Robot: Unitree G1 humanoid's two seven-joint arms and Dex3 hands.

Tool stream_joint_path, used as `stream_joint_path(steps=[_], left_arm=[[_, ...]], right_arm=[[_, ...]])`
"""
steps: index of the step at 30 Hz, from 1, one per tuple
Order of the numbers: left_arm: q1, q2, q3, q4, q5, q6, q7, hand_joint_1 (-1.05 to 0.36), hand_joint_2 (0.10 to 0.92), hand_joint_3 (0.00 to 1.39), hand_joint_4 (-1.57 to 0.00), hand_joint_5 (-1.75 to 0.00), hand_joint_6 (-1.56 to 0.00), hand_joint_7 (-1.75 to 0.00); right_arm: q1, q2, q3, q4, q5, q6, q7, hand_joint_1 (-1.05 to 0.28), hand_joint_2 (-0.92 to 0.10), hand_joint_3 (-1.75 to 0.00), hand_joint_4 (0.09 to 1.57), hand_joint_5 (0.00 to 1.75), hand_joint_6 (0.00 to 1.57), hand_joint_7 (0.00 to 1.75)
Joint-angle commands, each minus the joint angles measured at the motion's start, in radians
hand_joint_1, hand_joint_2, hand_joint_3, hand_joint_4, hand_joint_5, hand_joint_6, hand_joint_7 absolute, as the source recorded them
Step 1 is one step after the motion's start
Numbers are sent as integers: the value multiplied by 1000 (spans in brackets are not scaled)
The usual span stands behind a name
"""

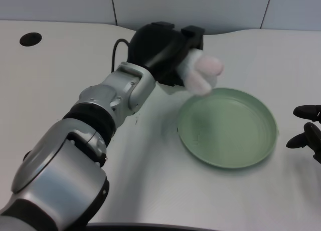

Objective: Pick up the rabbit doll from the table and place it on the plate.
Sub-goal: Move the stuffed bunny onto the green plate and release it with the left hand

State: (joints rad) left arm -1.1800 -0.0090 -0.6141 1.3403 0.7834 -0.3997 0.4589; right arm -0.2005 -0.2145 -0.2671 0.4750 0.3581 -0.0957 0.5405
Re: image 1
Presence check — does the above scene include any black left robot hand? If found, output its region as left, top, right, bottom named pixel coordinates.
left=126, top=21, right=204, bottom=88

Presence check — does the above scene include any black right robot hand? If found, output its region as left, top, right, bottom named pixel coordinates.
left=286, top=104, right=321, bottom=163

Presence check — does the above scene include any white rabbit doll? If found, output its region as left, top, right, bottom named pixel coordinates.
left=176, top=49, right=224, bottom=96

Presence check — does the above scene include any green round plate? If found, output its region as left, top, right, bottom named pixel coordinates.
left=177, top=87, right=278, bottom=169

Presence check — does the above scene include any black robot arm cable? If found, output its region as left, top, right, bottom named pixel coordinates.
left=111, top=38, right=130, bottom=73

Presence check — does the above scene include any black table cable hole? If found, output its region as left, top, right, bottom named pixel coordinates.
left=19, top=33, right=43, bottom=47

